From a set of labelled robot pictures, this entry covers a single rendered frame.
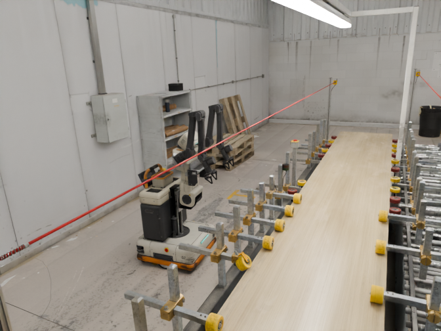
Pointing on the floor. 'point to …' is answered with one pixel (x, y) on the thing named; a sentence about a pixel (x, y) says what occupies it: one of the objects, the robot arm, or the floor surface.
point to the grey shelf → (158, 121)
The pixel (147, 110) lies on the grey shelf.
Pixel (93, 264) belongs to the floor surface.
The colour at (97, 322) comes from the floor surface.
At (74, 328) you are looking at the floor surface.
